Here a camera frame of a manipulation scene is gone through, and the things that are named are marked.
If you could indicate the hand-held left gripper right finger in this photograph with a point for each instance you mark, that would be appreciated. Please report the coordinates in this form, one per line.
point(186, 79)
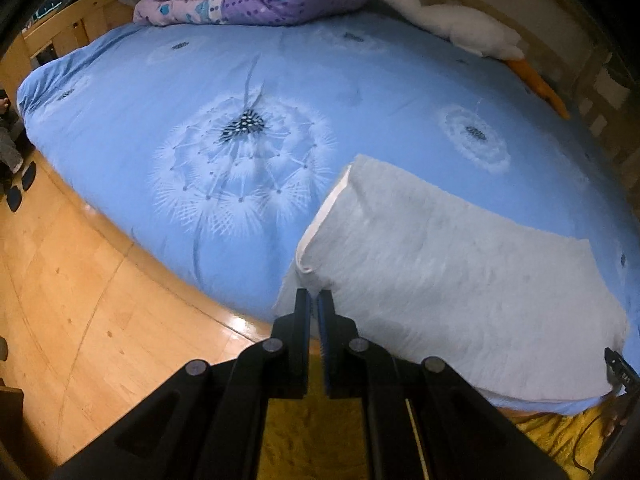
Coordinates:
point(326, 330)

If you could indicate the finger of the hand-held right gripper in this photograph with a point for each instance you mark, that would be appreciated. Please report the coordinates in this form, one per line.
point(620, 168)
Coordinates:
point(619, 367)

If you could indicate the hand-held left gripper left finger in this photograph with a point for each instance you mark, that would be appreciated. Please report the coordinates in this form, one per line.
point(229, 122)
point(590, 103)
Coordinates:
point(303, 320)

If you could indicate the white pants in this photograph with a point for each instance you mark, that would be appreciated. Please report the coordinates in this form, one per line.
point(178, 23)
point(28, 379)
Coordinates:
point(450, 280)

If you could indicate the person's yellow clothing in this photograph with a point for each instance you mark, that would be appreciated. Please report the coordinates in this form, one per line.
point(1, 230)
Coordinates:
point(310, 440)

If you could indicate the blue dandelion print bed sheet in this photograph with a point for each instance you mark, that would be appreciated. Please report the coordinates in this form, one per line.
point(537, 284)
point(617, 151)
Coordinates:
point(150, 110)

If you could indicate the dark blue slipper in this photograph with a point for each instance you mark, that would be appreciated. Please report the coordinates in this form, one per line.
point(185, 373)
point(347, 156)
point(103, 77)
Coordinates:
point(13, 200)
point(28, 177)

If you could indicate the white goose plush toy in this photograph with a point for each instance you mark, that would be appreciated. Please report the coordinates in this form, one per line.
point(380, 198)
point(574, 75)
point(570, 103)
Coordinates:
point(465, 25)

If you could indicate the wooden bed frame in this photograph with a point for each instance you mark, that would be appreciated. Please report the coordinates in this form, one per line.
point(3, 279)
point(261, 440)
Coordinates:
point(75, 30)

